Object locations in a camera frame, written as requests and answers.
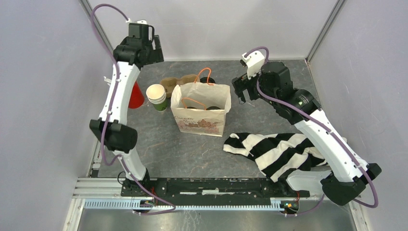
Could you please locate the brown paper bag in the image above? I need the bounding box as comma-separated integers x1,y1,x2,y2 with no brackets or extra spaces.
170,67,231,137

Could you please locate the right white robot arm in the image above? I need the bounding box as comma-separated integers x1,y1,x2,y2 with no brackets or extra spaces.
231,62,382,208

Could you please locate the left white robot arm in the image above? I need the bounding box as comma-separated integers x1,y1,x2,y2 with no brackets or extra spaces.
89,35,164,196

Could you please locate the brown cardboard cup carrier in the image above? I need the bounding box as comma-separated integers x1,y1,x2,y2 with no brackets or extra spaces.
160,74,197,98

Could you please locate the stack of black lids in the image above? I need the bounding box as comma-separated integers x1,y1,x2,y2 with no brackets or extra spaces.
200,77,216,85

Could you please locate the stack of paper cups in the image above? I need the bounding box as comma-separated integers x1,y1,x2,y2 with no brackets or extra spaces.
146,84,167,112

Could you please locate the red plastic cup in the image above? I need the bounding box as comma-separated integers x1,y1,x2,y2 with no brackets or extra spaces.
128,82,145,109

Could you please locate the white wrapped straws bundle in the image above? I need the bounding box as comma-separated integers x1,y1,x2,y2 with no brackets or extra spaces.
103,76,112,86

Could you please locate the black white striped cloth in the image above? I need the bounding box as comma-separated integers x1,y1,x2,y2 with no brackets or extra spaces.
223,132,328,182

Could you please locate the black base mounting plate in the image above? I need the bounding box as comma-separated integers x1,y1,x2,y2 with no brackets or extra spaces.
121,178,310,207

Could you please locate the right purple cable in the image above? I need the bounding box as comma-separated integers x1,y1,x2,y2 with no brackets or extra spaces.
243,46,379,217

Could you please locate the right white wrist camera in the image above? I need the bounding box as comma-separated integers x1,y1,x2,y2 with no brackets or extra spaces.
242,51,265,79

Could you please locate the aluminium frame rail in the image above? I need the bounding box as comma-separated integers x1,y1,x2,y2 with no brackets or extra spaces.
62,177,367,231

